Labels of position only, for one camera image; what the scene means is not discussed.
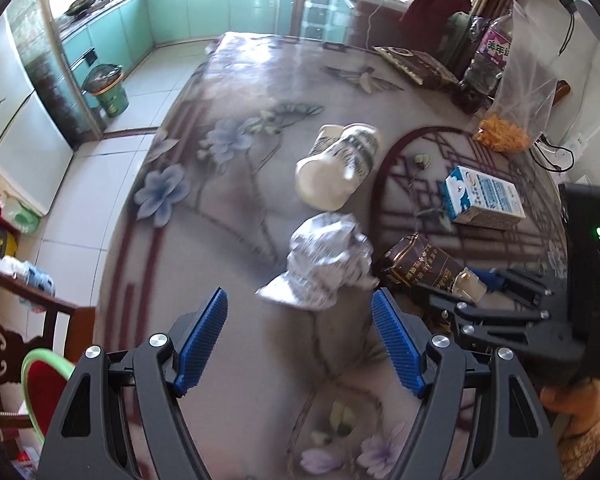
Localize teal kitchen cabinets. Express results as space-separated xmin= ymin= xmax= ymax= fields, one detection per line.
xmin=55 ymin=0 xmax=301 ymax=92

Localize black hanging cord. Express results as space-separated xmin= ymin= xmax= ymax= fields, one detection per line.
xmin=559 ymin=0 xmax=579 ymax=57

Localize clear plastic bottle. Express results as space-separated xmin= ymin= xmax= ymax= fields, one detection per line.
xmin=460 ymin=12 xmax=514 ymax=107

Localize white refrigerator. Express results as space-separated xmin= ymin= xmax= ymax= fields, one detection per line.
xmin=0 ymin=10 xmax=106 ymax=217

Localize person's right hand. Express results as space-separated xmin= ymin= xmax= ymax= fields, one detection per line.
xmin=540 ymin=382 xmax=588 ymax=417

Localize white and blue milk carton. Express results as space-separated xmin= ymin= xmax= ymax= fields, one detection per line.
xmin=439 ymin=165 xmax=526 ymax=231

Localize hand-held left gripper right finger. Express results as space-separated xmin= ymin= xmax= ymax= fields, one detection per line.
xmin=371 ymin=287 xmax=563 ymax=480

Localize white and green bottle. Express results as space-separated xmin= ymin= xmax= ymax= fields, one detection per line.
xmin=2 ymin=197 xmax=42 ymax=234

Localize glass block partition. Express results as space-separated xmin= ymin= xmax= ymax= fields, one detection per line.
xmin=300 ymin=0 xmax=362 ymax=44

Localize person's right forearm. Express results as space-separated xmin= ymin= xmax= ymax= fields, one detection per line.
xmin=555 ymin=379 xmax=600 ymax=480

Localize silver foil wrapper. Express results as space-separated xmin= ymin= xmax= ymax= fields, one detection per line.
xmin=255 ymin=212 xmax=376 ymax=312

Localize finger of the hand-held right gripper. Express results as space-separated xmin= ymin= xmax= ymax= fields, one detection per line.
xmin=427 ymin=290 xmax=553 ymax=350
xmin=472 ymin=266 xmax=557 ymax=308

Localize green hanging cloth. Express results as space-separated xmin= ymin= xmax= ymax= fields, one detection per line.
xmin=447 ymin=10 xmax=477 ymax=77

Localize dark brown book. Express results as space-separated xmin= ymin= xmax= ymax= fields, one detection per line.
xmin=372 ymin=46 xmax=461 ymax=86

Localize red hanging cloth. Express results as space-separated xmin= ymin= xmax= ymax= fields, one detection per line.
xmin=405 ymin=0 xmax=474 ymax=52

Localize white cable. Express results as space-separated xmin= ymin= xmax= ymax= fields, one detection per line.
xmin=365 ymin=2 xmax=387 ymax=52

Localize white plastic jar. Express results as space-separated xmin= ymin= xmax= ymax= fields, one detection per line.
xmin=295 ymin=122 xmax=384 ymax=211

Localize blue and white package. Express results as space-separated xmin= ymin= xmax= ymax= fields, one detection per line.
xmin=2 ymin=255 xmax=57 ymax=299

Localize black cable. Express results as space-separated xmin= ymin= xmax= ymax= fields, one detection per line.
xmin=531 ymin=132 xmax=577 ymax=174

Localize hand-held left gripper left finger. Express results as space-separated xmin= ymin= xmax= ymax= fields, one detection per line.
xmin=39 ymin=287 xmax=229 ymax=480

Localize green trash bin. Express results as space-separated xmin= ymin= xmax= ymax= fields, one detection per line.
xmin=82 ymin=62 xmax=131 ymax=119

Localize dark brown snack packet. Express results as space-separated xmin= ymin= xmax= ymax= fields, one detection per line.
xmin=382 ymin=232 xmax=487 ymax=304

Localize plastic bag of orange snacks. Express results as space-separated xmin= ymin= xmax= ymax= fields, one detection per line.
xmin=472 ymin=0 xmax=559 ymax=154

